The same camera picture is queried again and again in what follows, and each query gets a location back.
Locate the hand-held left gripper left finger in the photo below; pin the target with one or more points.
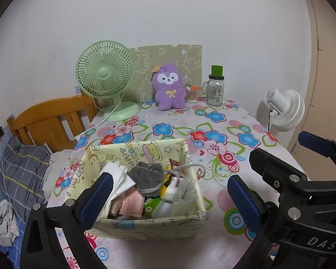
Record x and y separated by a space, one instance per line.
96 199

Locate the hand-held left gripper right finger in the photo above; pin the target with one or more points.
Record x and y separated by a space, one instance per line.
245 204

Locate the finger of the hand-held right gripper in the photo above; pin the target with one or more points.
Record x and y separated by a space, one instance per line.
274 171
316 143

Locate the white tissue pack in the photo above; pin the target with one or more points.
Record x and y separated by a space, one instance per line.
120 176

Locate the pink paper packet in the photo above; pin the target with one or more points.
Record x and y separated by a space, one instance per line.
133 204

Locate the grey sock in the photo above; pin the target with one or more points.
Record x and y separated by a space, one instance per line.
145 178

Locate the green snack packet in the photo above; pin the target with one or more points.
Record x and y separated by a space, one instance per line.
152 206

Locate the yellow cartoon fabric storage box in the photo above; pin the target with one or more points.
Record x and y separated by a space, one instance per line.
145 228

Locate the clear plastic bag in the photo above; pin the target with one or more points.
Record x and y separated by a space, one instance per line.
182 196

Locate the white standing fan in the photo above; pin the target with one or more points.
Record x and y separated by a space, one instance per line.
285 112

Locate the floral tablecloth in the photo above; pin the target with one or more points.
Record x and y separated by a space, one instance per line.
226 134

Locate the grey plaid pillow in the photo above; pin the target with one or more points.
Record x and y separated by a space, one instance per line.
22 173

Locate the wooden headboard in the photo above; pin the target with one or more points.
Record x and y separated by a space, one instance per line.
47 120

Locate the crumpled white cloth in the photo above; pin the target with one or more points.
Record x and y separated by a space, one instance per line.
4 221

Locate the glass jar mug green lid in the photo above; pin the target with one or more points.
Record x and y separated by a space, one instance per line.
214 92

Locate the blue bed sheet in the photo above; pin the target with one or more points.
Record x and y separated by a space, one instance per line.
11 255

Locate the cotton swab container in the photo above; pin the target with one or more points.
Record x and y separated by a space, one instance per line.
191 95

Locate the green desk fan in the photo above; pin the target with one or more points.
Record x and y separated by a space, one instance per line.
103 70

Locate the purple plush toy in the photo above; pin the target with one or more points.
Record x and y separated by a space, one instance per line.
169 89

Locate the green patterned board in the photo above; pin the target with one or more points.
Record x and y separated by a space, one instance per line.
162 56

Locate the wall socket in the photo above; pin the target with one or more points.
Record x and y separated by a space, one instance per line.
0 132

